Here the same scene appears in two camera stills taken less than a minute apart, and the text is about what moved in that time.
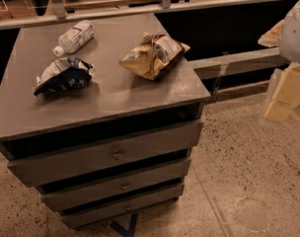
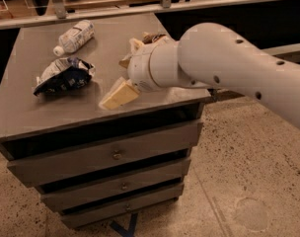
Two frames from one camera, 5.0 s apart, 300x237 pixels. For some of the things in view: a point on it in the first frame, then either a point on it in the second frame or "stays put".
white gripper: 295,34 to 139,67
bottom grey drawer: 91,213 stays put
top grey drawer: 105,155 stays put
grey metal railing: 57,11 stays put
